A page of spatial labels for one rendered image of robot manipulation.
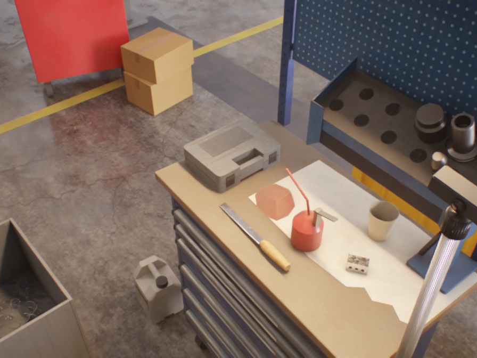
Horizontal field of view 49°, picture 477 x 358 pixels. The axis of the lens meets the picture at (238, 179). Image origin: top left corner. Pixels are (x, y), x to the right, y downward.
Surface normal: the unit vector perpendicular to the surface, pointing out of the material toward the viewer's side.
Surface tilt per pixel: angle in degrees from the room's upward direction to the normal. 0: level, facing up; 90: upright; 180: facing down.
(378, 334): 0
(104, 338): 0
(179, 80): 90
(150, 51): 0
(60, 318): 90
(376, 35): 90
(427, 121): 27
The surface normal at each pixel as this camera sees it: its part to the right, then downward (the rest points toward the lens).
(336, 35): -0.80, 0.40
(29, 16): 0.37, 0.61
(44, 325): 0.65, 0.50
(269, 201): -0.55, -0.42
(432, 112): -0.36, -0.48
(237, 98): 0.00, -0.75
